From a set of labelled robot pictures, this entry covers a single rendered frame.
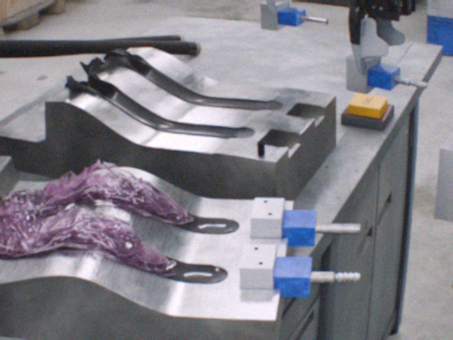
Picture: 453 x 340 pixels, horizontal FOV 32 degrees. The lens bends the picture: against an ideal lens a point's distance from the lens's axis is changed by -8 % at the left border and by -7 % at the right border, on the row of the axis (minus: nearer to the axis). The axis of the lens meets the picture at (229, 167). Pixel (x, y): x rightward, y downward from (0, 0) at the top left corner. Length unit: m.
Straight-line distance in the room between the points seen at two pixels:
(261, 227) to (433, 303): 1.43
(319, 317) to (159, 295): 0.58
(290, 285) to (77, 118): 0.47
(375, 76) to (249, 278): 0.48
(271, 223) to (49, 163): 0.44
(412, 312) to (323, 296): 0.95
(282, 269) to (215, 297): 0.08
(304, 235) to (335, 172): 0.29
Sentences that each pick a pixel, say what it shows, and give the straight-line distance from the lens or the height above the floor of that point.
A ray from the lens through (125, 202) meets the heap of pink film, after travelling 1.00.
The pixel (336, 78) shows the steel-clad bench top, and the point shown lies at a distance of 1.65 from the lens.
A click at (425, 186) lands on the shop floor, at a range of 3.00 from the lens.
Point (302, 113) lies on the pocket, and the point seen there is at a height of 0.87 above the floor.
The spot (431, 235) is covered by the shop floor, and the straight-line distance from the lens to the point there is 2.69.
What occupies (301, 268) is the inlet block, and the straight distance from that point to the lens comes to 0.91.
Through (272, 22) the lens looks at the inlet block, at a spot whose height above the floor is 0.92.
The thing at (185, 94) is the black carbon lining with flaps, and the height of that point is 0.89.
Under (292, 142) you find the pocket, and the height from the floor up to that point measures 0.87.
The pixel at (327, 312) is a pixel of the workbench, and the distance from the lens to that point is 1.42.
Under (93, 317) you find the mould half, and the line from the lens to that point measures 0.90.
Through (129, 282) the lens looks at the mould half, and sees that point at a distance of 0.89.
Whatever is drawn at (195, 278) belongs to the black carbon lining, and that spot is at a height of 0.85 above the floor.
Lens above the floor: 1.36
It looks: 26 degrees down
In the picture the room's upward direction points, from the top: 3 degrees counter-clockwise
